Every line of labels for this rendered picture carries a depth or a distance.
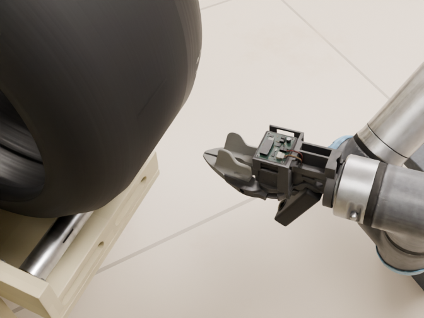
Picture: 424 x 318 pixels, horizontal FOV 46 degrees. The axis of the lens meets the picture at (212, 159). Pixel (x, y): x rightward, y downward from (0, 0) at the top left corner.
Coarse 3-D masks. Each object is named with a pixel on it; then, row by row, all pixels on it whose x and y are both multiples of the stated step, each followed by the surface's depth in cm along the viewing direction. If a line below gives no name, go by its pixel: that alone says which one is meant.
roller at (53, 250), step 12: (72, 216) 84; (84, 216) 85; (60, 228) 82; (72, 228) 83; (48, 240) 81; (60, 240) 81; (72, 240) 84; (36, 252) 80; (48, 252) 80; (60, 252) 81; (24, 264) 78; (36, 264) 78; (48, 264) 79; (36, 276) 78
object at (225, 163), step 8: (224, 152) 73; (208, 160) 77; (216, 160) 75; (224, 160) 74; (232, 160) 73; (216, 168) 76; (224, 168) 75; (232, 168) 75; (240, 168) 74; (248, 168) 73; (224, 176) 75; (240, 176) 74; (248, 176) 74
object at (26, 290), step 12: (0, 264) 75; (0, 276) 74; (12, 276) 74; (24, 276) 74; (0, 288) 78; (12, 288) 74; (24, 288) 73; (36, 288) 73; (48, 288) 74; (12, 300) 81; (24, 300) 77; (36, 300) 73; (48, 300) 75; (36, 312) 79; (48, 312) 76; (60, 312) 80
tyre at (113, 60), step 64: (0, 0) 46; (64, 0) 48; (128, 0) 54; (192, 0) 65; (0, 64) 49; (64, 64) 50; (128, 64) 55; (192, 64) 70; (0, 128) 96; (64, 128) 54; (128, 128) 58; (0, 192) 78; (64, 192) 66
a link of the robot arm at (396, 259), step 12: (372, 228) 76; (372, 240) 78; (384, 240) 74; (384, 252) 76; (396, 252) 72; (408, 252) 70; (420, 252) 68; (384, 264) 79; (396, 264) 75; (408, 264) 73; (420, 264) 73
